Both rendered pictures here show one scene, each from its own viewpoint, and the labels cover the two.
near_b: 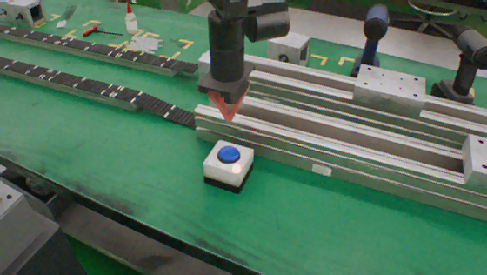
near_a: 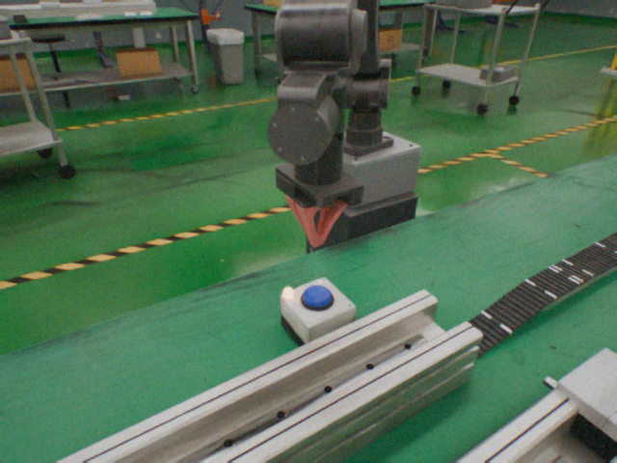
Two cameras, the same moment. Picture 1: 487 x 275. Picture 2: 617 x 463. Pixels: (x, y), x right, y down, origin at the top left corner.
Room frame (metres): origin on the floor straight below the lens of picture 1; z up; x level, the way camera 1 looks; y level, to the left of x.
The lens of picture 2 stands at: (0.80, -0.38, 1.25)
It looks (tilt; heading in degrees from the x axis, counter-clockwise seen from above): 32 degrees down; 125
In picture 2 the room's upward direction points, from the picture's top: straight up
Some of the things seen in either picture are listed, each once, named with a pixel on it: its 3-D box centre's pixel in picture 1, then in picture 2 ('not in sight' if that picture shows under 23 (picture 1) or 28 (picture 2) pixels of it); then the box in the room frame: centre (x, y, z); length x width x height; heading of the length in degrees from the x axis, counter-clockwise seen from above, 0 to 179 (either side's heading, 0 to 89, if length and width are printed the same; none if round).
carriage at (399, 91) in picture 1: (388, 93); not in sight; (0.72, -0.37, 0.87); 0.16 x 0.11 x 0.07; 67
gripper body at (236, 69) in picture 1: (227, 63); (318, 159); (0.54, 0.02, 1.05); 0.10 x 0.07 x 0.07; 157
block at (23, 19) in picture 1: (25, 13); not in sight; (1.38, 0.85, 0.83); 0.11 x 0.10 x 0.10; 158
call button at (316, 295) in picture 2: (228, 154); (317, 297); (0.54, 0.02, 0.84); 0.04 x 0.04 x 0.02
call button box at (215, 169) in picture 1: (230, 163); (320, 318); (0.55, 0.01, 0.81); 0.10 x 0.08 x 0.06; 157
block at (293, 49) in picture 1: (286, 54); not in sight; (0.99, -0.15, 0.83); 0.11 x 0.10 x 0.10; 149
